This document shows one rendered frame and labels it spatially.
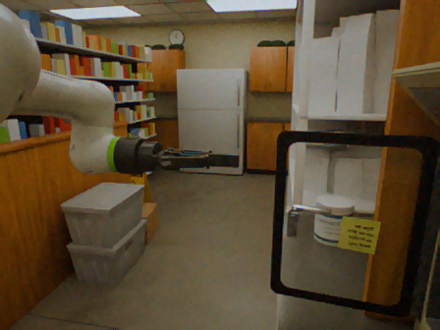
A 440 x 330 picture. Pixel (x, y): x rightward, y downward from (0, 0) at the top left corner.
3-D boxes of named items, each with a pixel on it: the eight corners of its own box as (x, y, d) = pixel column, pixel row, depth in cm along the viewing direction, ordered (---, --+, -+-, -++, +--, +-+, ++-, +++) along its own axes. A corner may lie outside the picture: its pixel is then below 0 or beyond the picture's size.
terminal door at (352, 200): (409, 319, 67) (441, 137, 57) (269, 292, 76) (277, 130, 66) (408, 316, 67) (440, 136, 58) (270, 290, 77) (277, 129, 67)
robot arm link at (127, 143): (132, 171, 84) (115, 181, 75) (129, 128, 81) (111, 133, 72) (153, 172, 83) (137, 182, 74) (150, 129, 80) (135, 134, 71)
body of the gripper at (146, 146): (135, 144, 72) (173, 145, 71) (149, 138, 80) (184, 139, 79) (137, 175, 74) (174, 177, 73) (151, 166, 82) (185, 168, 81)
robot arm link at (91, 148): (85, 171, 87) (59, 176, 76) (85, 127, 86) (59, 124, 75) (132, 174, 84) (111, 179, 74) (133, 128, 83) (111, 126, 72)
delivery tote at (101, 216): (148, 218, 282) (145, 184, 274) (114, 251, 225) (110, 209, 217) (106, 215, 290) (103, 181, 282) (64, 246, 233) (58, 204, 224)
